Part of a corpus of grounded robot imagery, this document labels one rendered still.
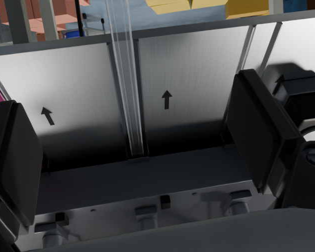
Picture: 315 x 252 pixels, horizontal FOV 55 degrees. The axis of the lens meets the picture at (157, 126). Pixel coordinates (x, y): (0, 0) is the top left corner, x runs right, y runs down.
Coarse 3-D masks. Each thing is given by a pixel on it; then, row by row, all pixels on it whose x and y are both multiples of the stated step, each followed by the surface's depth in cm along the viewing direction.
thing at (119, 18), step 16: (112, 0) 18; (112, 16) 19; (128, 16) 19; (112, 32) 20; (128, 32) 20; (128, 48) 21; (128, 64) 23; (128, 80) 24; (128, 96) 26; (128, 112) 27; (128, 128) 29
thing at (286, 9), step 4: (284, 0) 330; (288, 0) 323; (292, 0) 320; (296, 0) 316; (300, 0) 314; (304, 0) 311; (284, 4) 331; (288, 4) 325; (292, 4) 320; (296, 4) 317; (300, 4) 314; (304, 4) 312; (284, 8) 333; (288, 8) 326; (292, 8) 321; (296, 8) 318; (300, 8) 315; (304, 8) 313; (284, 12) 334
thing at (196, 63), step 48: (0, 48) 22; (48, 48) 22; (96, 48) 22; (144, 48) 23; (192, 48) 24; (240, 48) 25; (288, 48) 26; (48, 96) 26; (96, 96) 27; (144, 96) 28; (192, 96) 29; (48, 144) 31; (96, 144) 33; (144, 144) 34; (192, 144) 36
